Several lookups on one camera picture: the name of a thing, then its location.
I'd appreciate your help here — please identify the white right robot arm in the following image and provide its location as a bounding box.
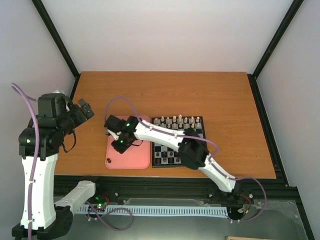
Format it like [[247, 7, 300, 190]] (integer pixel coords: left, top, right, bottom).
[[104, 115, 236, 193]]

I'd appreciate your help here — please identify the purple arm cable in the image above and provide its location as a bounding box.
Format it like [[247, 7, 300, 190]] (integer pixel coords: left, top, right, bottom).
[[10, 82, 41, 240], [103, 96, 267, 223]]

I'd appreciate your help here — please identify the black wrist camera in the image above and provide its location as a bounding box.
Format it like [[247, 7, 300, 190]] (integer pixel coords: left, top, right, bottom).
[[104, 115, 126, 136], [37, 93, 69, 118]]

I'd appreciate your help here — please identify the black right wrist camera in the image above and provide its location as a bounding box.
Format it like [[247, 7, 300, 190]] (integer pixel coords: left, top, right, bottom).
[[104, 115, 126, 136]]

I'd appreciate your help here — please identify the black aluminium frame rail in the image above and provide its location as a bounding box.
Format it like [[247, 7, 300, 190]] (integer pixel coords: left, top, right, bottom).
[[53, 175, 302, 206]]

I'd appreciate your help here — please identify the light blue cable duct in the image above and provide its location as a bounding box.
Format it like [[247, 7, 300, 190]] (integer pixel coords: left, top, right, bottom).
[[74, 204, 229, 218]]

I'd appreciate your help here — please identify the green led circuit board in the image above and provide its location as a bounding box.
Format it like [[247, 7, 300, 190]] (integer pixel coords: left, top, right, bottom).
[[95, 193, 110, 210]]

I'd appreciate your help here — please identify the pink silicone tray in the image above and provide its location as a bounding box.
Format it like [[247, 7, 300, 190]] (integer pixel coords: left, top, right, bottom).
[[105, 116, 151, 170]]

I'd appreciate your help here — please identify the black grey chess board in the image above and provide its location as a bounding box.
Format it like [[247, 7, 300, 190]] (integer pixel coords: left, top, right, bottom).
[[151, 116, 206, 168]]

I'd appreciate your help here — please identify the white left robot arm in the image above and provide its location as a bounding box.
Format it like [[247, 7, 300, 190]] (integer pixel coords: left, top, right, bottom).
[[11, 85, 104, 240]]

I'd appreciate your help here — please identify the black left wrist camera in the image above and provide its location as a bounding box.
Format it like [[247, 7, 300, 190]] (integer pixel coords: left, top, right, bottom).
[[37, 93, 69, 118]]

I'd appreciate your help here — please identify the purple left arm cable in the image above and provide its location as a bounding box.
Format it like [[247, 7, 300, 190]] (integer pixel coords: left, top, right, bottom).
[[10, 82, 41, 240]]

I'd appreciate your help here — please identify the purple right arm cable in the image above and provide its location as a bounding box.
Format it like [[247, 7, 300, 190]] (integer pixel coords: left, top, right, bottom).
[[103, 96, 267, 223]]

